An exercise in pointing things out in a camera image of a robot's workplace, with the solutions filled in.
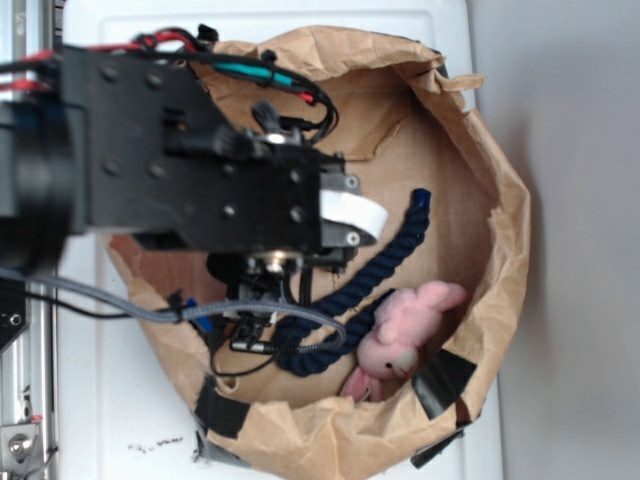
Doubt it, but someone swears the dark blue twisted rope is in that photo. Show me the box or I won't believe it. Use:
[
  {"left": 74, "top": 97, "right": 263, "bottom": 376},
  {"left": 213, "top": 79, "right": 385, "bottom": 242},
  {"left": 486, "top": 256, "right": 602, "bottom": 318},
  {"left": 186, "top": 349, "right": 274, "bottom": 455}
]
[{"left": 272, "top": 187, "right": 432, "bottom": 377}]

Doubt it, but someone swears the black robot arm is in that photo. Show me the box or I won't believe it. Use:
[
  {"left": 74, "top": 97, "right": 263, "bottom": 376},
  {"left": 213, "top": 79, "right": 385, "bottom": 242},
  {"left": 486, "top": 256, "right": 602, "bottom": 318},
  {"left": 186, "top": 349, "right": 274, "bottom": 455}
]
[{"left": 1, "top": 44, "right": 387, "bottom": 351}]

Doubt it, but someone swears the aluminium rail frame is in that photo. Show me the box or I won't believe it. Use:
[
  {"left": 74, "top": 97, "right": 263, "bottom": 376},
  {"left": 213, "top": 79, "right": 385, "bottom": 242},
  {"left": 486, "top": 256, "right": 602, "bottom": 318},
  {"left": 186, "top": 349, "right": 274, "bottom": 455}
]
[{"left": 1, "top": 1, "right": 59, "bottom": 479}]

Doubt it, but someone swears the grey braided cable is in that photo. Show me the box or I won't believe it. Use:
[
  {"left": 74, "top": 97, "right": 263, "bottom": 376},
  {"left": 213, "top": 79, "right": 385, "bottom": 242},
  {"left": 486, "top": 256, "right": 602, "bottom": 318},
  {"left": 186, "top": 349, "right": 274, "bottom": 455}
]
[{"left": 0, "top": 267, "right": 347, "bottom": 359}]

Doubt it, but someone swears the brown paper bag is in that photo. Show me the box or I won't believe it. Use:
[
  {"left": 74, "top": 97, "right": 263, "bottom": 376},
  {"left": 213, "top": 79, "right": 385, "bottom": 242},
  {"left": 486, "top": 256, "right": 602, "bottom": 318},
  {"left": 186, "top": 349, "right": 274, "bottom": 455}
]
[{"left": 102, "top": 23, "right": 532, "bottom": 480}]

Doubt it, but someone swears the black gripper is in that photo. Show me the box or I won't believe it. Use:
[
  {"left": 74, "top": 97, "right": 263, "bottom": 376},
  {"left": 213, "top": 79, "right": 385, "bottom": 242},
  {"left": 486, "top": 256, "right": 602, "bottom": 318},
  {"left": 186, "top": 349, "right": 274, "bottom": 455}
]
[{"left": 134, "top": 144, "right": 390, "bottom": 351}]

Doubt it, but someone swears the pink plush bunny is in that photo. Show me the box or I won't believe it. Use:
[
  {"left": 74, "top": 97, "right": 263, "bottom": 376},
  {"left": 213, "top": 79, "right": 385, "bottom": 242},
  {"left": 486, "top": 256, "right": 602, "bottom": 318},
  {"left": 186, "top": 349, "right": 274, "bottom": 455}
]
[{"left": 340, "top": 280, "right": 466, "bottom": 402}]

